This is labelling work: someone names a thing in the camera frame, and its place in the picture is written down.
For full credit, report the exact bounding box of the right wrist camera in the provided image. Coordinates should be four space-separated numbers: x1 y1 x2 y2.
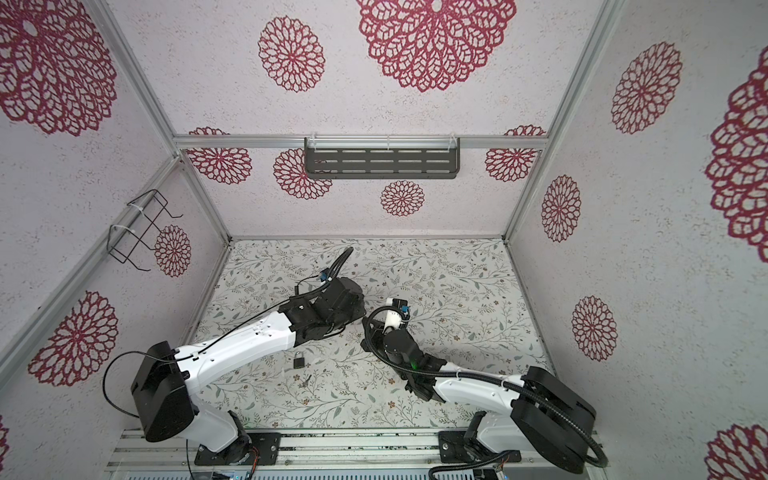
384 298 411 330

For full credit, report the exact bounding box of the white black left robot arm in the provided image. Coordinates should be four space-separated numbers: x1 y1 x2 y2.
130 277 365 464

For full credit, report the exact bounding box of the black wire wall rack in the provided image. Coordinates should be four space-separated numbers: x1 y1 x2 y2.
105 189 183 272

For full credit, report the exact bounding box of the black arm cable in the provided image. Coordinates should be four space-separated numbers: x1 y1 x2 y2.
101 247 355 420
364 305 609 469

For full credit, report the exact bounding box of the black padlock left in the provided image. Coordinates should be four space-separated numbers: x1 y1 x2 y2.
293 355 306 370

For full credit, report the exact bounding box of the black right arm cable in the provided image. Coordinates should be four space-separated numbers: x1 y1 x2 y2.
364 305 609 469

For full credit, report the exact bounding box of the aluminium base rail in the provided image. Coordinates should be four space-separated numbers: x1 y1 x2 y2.
107 427 610 470

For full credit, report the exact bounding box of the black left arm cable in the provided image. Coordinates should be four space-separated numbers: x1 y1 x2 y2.
101 247 355 420

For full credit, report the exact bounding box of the dark metal wall shelf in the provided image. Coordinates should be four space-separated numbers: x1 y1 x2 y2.
304 137 461 180

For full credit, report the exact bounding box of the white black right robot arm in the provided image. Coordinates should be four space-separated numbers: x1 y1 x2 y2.
362 318 608 474

